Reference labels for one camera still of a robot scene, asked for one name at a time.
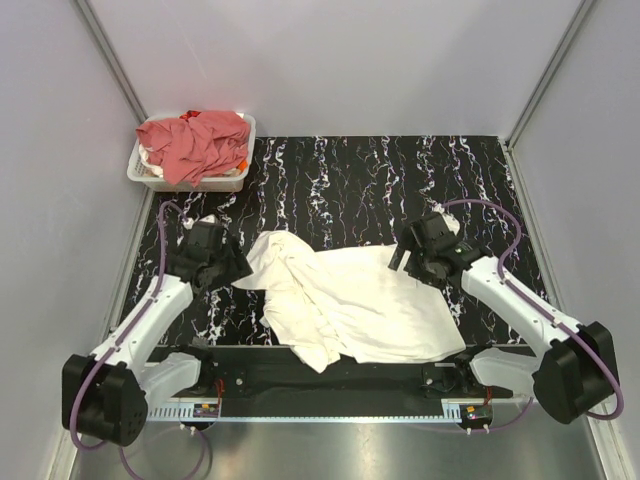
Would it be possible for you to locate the white t-shirt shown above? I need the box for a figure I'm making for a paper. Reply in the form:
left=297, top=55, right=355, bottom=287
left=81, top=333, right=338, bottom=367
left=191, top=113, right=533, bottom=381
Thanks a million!
left=233, top=231, right=465, bottom=373

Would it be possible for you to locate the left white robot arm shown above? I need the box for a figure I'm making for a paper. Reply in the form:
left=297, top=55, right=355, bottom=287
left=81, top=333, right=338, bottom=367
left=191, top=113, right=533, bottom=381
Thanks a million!
left=62, top=220, right=252, bottom=448

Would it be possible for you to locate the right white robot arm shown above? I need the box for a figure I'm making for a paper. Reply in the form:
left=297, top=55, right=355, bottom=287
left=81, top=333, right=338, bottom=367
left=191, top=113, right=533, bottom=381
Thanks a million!
left=389, top=212, right=621, bottom=424

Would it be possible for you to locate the black marbled table mat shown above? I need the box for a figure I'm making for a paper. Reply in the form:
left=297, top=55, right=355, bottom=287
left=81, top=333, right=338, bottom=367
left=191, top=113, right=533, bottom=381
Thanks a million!
left=119, top=136, right=547, bottom=317

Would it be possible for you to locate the white plastic laundry basket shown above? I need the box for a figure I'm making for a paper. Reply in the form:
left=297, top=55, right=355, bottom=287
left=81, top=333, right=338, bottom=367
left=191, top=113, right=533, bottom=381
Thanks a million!
left=127, top=112, right=256, bottom=193

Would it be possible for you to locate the pink crumpled t-shirt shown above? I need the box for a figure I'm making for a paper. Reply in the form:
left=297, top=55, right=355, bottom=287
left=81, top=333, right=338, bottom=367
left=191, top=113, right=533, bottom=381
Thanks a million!
left=136, top=110, right=250, bottom=186

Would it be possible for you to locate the white garment in basket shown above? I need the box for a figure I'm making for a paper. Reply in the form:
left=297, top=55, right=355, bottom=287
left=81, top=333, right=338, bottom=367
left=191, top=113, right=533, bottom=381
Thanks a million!
left=138, top=144, right=163, bottom=178

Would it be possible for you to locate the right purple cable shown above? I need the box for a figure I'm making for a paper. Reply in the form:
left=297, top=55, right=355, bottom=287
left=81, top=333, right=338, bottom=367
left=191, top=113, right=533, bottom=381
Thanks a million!
left=439, top=198, right=626, bottom=421

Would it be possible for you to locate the purple cable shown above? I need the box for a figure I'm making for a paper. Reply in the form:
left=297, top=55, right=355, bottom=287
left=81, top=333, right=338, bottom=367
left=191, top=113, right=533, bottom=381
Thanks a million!
left=69, top=202, right=216, bottom=479
left=439, top=198, right=626, bottom=421

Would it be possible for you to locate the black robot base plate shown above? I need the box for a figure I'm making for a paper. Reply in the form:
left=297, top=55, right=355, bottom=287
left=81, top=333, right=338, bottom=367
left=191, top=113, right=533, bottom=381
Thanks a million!
left=148, top=345, right=512, bottom=400

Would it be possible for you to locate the grey slotted cable duct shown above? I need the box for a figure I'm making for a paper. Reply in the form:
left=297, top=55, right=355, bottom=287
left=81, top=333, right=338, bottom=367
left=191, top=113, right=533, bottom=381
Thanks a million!
left=146, top=397, right=462, bottom=424

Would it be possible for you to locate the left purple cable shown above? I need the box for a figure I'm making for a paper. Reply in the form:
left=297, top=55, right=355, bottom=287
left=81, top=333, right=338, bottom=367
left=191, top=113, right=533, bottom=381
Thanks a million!
left=69, top=202, right=216, bottom=479

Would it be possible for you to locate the right aluminium frame post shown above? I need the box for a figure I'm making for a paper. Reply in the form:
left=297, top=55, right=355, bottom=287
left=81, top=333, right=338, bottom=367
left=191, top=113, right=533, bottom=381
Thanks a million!
left=504, top=0, right=599, bottom=149

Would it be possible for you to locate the aluminium frame post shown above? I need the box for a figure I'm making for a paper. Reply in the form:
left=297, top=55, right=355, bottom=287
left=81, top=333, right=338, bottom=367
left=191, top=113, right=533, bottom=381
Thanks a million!
left=71, top=0, right=147, bottom=123
left=504, top=0, right=599, bottom=149

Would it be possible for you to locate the left aluminium frame post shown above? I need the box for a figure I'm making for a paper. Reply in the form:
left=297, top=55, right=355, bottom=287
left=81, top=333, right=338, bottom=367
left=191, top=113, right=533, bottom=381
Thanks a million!
left=71, top=0, right=147, bottom=123

